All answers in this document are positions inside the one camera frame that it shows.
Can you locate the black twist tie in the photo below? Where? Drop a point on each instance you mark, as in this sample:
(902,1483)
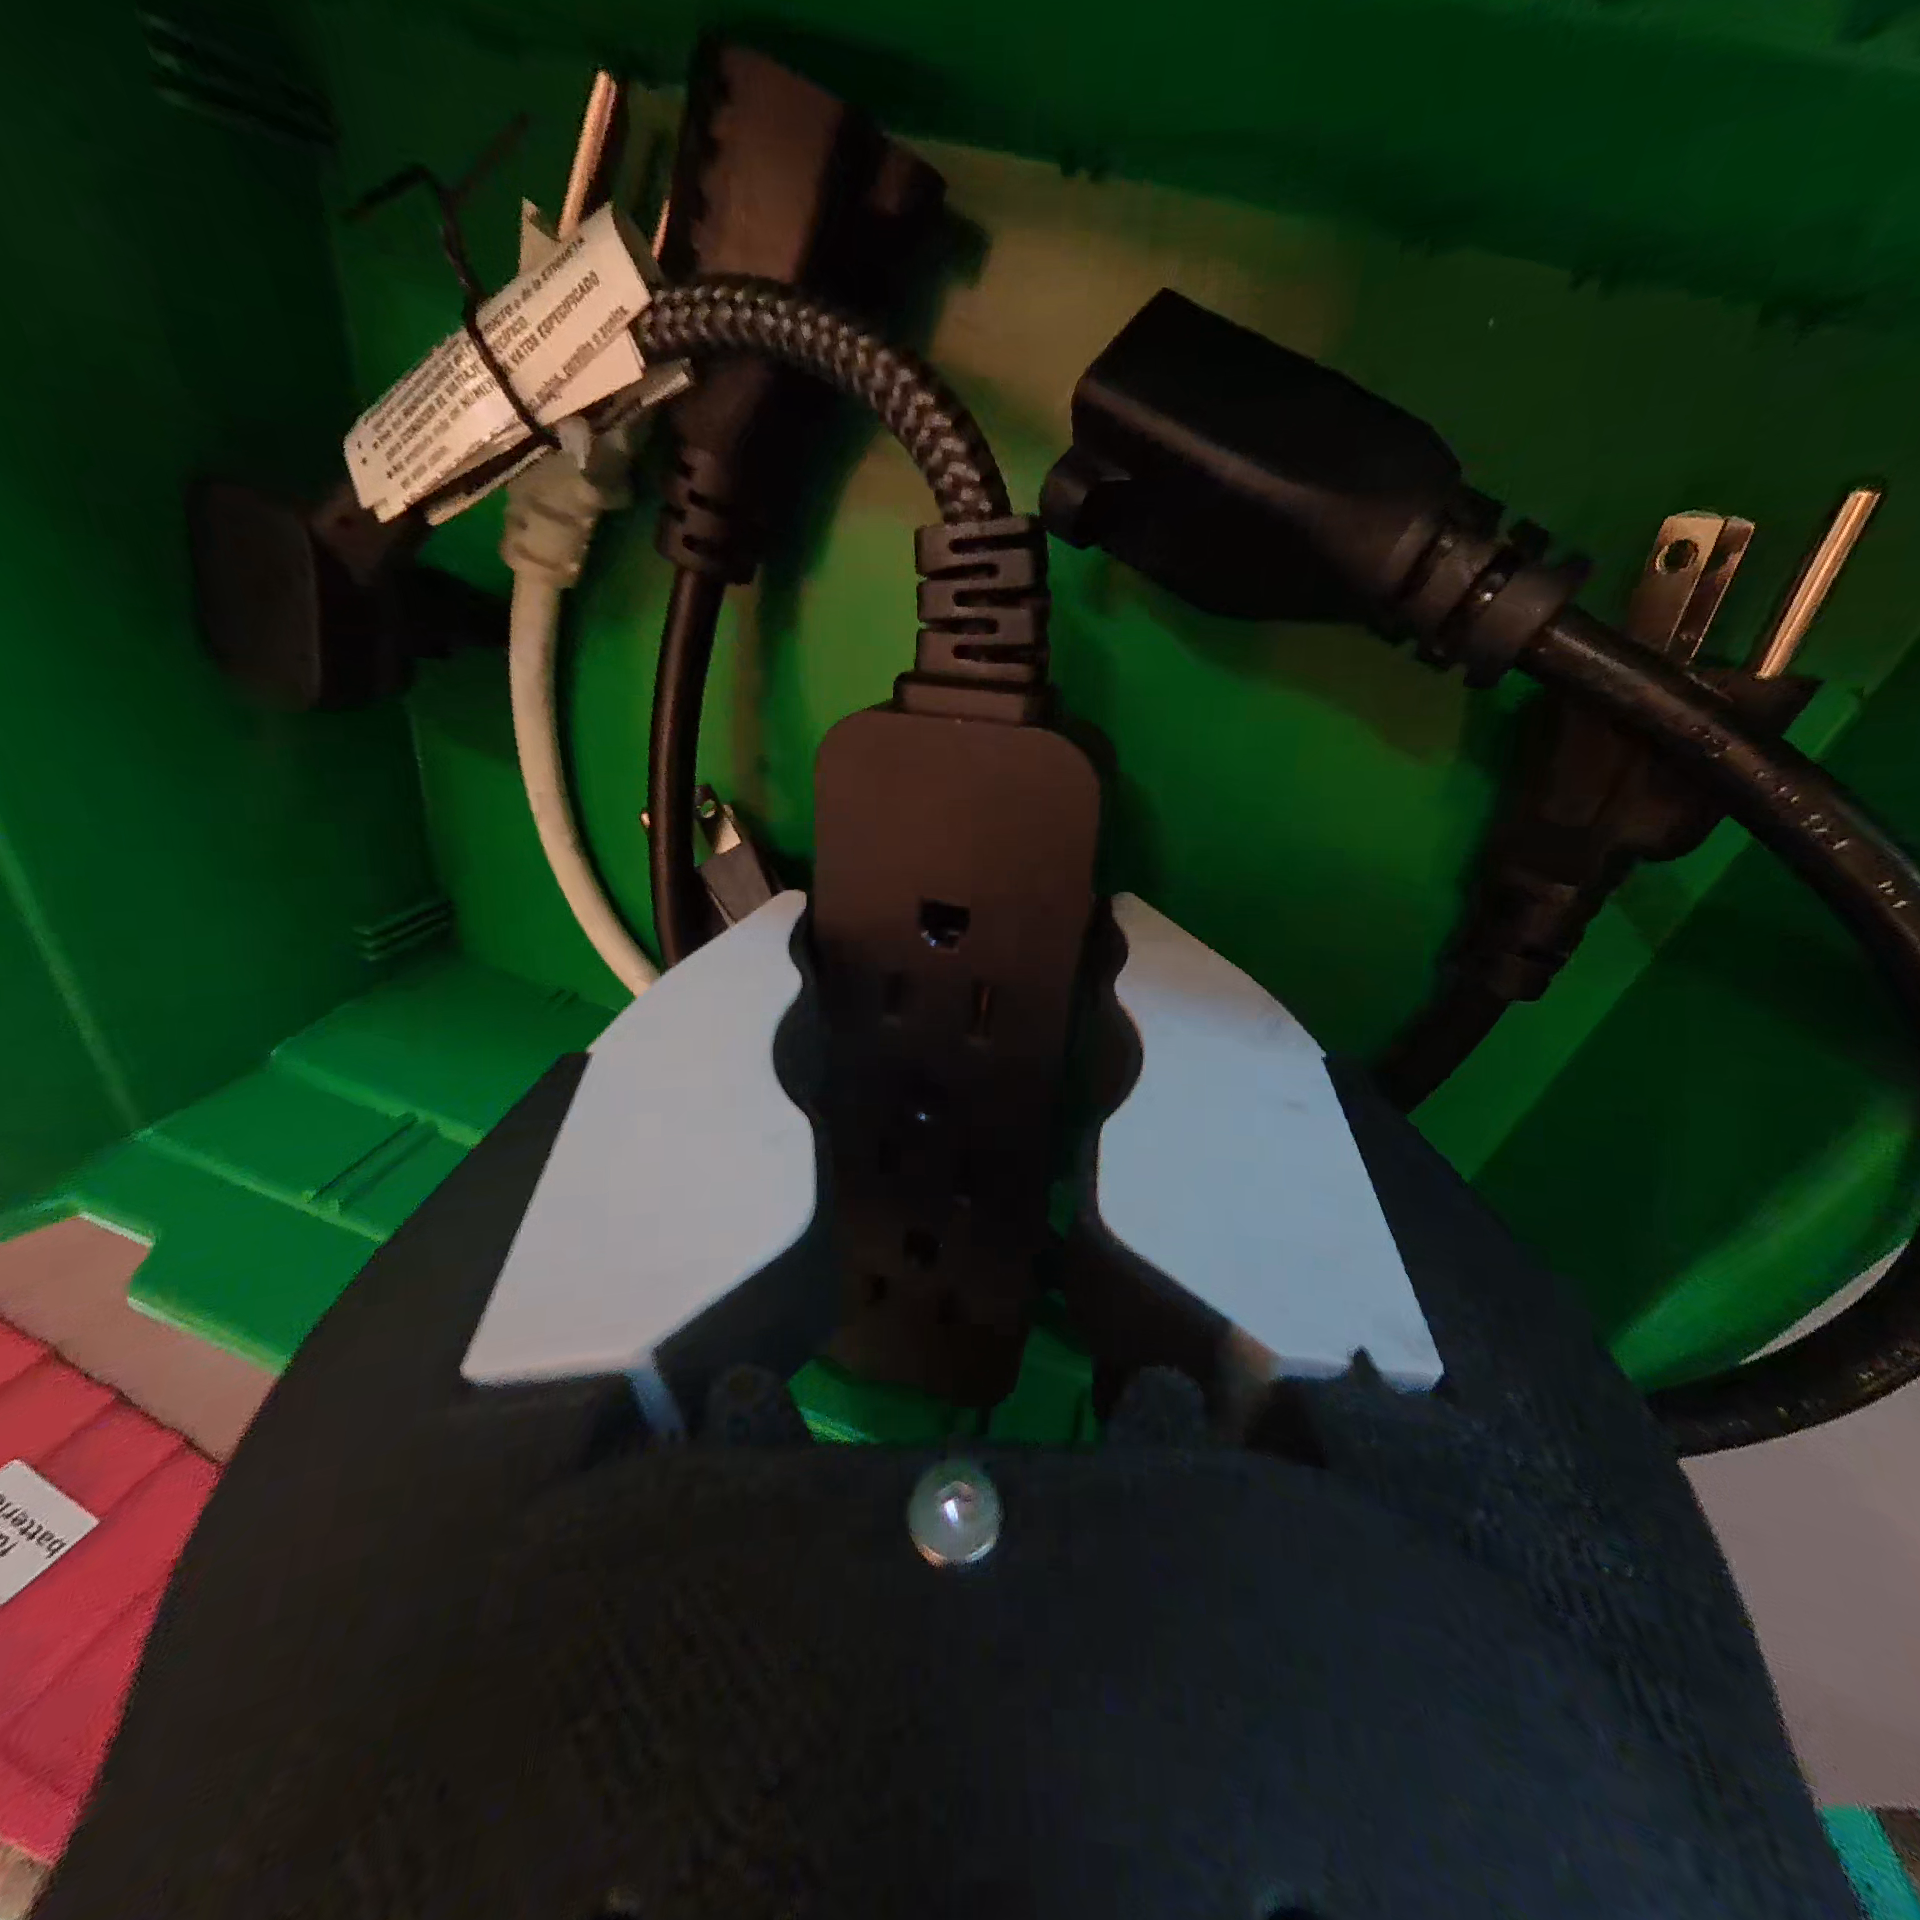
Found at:
(484,352)

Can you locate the black power strip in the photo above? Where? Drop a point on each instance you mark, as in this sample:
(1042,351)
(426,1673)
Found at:
(945,810)

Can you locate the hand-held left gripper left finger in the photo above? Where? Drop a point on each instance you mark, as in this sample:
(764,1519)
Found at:
(646,1170)

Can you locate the green plastic bin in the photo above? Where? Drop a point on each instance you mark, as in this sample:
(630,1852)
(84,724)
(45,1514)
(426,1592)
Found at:
(1350,149)

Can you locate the black angled plug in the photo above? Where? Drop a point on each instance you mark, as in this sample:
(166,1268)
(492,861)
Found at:
(277,600)

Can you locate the teal object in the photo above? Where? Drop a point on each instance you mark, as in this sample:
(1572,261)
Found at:
(1874,1874)

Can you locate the red plastic bin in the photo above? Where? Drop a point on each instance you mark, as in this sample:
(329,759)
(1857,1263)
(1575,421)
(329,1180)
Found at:
(106,1693)

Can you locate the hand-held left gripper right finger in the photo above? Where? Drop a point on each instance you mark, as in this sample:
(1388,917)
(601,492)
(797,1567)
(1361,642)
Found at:
(1276,1170)

